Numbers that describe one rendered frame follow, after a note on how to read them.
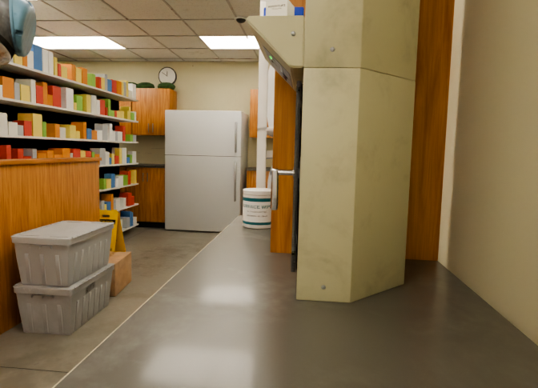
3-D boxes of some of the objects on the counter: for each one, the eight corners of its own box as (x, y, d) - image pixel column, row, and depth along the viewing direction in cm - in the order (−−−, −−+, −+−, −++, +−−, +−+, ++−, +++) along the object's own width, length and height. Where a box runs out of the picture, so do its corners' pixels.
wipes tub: (275, 223, 166) (276, 188, 165) (273, 230, 153) (274, 191, 152) (245, 222, 167) (245, 186, 166) (239, 228, 154) (240, 190, 153)
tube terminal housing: (388, 262, 111) (403, -23, 104) (420, 307, 79) (446, -100, 72) (299, 258, 114) (308, -21, 107) (295, 300, 81) (308, -95, 74)
